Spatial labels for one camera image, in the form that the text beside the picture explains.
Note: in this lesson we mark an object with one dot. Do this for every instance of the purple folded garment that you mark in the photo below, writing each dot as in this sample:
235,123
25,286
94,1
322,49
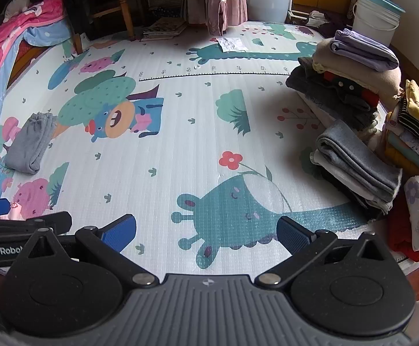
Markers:
364,48

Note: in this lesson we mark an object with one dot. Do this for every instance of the grey pants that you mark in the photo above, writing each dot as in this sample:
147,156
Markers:
31,142

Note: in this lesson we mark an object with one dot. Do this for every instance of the white bucket with teal rim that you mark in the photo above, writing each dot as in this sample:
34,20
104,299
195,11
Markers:
373,16

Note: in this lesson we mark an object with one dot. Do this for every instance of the dark grey garment with red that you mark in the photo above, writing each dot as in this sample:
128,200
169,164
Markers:
314,83

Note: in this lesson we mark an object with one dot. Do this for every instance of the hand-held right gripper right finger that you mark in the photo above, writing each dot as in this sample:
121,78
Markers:
291,233

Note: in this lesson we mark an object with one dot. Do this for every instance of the mustard folded garment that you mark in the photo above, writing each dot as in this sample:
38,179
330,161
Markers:
397,155

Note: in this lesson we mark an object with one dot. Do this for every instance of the stack of magazines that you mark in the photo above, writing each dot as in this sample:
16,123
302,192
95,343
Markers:
163,29

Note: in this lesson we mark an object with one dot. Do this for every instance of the pink striped curtain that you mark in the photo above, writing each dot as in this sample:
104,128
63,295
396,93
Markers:
227,7

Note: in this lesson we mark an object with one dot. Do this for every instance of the white paper sheet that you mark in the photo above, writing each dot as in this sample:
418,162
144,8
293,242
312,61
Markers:
232,44

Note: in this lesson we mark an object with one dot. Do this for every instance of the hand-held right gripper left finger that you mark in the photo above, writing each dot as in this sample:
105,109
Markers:
120,231

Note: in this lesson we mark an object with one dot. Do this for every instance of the grey folded garment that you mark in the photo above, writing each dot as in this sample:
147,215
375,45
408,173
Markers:
353,158

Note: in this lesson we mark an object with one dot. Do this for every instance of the grey white plush toy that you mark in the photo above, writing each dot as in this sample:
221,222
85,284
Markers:
16,4

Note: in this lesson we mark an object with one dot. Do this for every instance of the pink blanket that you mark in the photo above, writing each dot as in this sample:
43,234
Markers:
0,50

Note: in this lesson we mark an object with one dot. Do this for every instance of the wooden chair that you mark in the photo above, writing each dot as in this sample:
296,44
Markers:
119,1

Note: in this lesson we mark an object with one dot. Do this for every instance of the beige folded garment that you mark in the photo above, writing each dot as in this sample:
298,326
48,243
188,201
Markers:
388,83

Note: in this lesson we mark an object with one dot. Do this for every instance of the printed cartoon play mat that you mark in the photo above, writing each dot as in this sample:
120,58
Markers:
195,133

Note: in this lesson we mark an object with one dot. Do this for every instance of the black striped folded garment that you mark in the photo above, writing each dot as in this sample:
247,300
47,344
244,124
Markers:
415,124

